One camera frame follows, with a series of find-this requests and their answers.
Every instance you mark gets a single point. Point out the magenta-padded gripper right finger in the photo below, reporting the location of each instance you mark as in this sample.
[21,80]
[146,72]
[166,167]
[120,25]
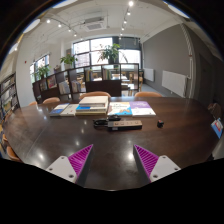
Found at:
[165,166]

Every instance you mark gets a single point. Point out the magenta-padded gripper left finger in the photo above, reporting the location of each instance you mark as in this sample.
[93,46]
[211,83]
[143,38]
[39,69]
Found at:
[61,166]

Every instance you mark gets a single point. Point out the blue booklet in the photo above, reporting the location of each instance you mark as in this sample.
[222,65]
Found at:
[58,109]

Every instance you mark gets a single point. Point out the purple booklet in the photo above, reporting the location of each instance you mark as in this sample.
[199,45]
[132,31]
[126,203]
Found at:
[142,108]

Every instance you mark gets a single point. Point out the blue and white book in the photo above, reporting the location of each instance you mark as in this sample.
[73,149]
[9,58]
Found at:
[90,110]

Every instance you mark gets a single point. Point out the blue table sign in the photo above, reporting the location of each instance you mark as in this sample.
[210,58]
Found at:
[217,127]

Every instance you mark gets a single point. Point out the thick white book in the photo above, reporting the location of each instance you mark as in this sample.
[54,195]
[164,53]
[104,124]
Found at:
[94,101]

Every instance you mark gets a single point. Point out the colourful illustrated booklet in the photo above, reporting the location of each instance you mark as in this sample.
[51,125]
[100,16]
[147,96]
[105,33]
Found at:
[119,109]

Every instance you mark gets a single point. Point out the brown wooden chair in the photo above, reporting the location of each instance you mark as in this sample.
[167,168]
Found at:
[215,110]

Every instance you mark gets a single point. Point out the dark open shelf unit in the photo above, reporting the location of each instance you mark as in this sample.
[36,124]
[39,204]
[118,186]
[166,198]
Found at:
[103,87]

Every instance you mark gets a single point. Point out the small potted plant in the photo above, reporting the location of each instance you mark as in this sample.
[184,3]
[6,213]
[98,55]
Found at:
[43,71]

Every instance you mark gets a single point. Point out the medium potted plant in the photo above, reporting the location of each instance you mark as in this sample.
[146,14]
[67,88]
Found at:
[68,60]

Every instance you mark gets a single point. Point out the large potted plant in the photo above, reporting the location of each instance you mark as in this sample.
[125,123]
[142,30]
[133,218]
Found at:
[110,52]

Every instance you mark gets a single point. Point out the large round ceiling lamp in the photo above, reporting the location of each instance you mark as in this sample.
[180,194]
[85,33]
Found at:
[31,25]
[178,10]

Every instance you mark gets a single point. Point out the ceiling air conditioner unit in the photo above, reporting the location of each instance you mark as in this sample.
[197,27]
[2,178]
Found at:
[95,24]

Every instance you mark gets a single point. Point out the ceiling spot lights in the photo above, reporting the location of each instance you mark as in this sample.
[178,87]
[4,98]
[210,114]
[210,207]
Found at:
[130,3]

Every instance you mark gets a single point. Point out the large white wall radiator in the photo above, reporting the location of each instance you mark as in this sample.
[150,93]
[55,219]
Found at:
[174,83]

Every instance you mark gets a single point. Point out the wall bookshelf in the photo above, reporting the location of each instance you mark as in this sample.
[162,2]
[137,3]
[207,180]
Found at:
[8,95]

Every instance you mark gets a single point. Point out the small white wall radiator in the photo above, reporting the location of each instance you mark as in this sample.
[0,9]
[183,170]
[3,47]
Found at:
[148,74]

